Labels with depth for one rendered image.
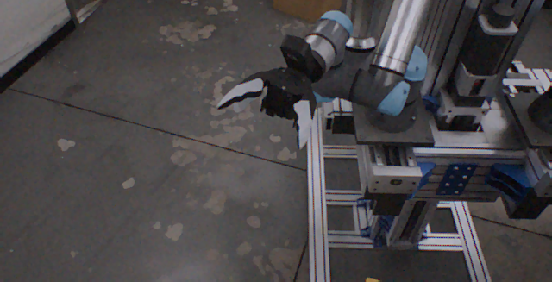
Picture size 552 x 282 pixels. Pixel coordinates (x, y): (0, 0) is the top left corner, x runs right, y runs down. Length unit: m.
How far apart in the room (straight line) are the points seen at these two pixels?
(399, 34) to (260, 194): 1.86
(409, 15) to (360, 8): 0.22
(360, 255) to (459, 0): 1.36
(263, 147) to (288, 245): 0.73
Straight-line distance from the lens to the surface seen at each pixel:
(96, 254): 2.59
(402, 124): 1.25
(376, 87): 0.88
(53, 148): 3.18
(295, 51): 0.67
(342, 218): 2.29
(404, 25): 0.90
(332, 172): 2.45
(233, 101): 0.70
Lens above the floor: 2.16
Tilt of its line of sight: 47 degrees down
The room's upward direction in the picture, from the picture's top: straight up
